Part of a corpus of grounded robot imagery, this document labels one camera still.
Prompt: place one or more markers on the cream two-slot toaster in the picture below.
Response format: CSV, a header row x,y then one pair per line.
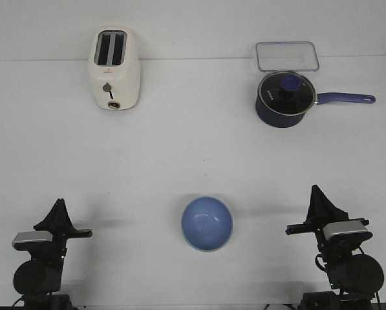
x,y
114,68

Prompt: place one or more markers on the clear rectangular container lid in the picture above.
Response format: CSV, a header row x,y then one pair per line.
x,y
298,56

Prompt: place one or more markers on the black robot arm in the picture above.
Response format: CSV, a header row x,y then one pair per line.
x,y
354,277
38,280

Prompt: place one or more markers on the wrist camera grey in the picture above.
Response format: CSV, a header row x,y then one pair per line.
x,y
23,238
347,230

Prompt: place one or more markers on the glass pot lid blue knob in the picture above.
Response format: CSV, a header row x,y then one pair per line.
x,y
287,91

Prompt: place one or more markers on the blue bowl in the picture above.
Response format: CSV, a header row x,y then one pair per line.
x,y
206,223

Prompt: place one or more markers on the dark blue saucepan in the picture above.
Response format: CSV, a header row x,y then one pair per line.
x,y
285,120

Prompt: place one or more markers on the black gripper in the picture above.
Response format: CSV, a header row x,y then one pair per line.
x,y
51,248
324,209

